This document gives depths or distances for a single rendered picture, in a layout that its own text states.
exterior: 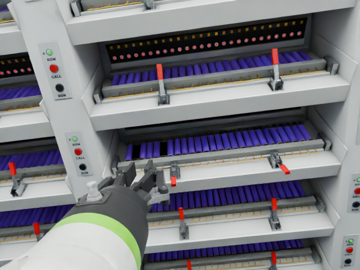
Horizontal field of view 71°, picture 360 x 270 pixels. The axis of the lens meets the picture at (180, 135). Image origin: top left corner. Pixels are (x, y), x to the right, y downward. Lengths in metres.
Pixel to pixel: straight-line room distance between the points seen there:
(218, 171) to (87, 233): 0.50
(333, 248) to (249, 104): 0.51
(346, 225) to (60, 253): 0.79
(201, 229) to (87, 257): 0.63
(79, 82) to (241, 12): 0.38
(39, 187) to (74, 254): 0.63
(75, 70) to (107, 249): 0.47
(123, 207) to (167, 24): 0.42
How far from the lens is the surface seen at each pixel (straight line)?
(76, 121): 0.65
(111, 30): 0.60
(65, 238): 0.21
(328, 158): 0.76
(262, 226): 0.82
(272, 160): 0.69
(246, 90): 0.62
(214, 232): 0.80
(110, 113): 0.62
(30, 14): 0.65
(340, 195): 0.81
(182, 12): 0.57
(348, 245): 0.93
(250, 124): 0.79
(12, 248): 1.00
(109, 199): 0.27
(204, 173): 0.68
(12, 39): 0.68
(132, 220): 0.26
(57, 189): 0.78
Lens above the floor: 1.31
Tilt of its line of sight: 20 degrees down
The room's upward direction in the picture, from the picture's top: 8 degrees counter-clockwise
